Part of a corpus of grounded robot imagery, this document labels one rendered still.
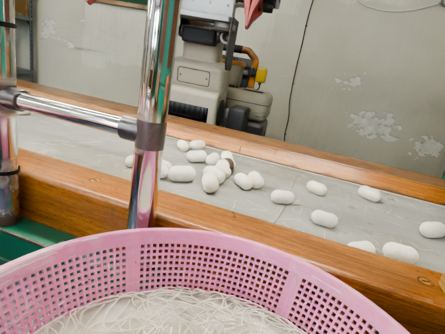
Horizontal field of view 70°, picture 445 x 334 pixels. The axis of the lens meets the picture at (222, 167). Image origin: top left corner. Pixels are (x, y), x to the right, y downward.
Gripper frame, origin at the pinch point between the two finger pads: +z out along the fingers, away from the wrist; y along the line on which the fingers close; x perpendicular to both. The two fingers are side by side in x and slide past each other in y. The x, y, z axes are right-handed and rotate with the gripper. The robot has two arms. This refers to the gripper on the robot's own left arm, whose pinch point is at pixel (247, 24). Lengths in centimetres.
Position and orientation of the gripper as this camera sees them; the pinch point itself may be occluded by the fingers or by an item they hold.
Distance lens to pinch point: 83.7
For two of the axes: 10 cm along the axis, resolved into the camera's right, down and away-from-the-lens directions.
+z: -2.6, 9.5, -1.8
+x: 1.2, 2.1, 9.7
